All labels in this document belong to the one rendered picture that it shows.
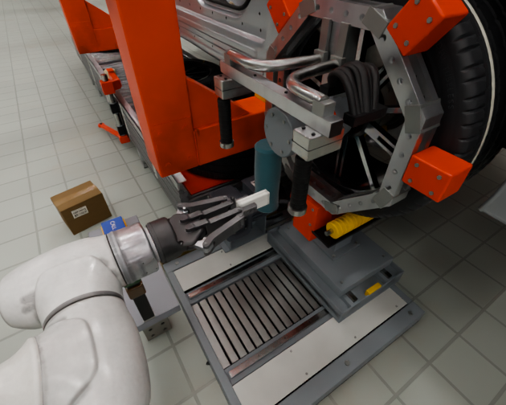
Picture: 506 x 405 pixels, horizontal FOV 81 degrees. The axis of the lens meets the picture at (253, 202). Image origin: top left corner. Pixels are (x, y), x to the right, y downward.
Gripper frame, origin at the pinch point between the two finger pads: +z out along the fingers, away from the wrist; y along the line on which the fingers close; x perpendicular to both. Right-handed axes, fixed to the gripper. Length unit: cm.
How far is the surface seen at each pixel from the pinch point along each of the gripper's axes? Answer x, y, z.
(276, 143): -0.9, -17.1, 18.0
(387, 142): -1.0, -2.1, 43.0
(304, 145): 10.2, 1.1, 10.5
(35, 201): -83, -151, -64
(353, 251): -60, -8, 56
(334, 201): -19.8, -6.3, 32.8
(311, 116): 14.1, -1.1, 13.5
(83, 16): -6, -253, 8
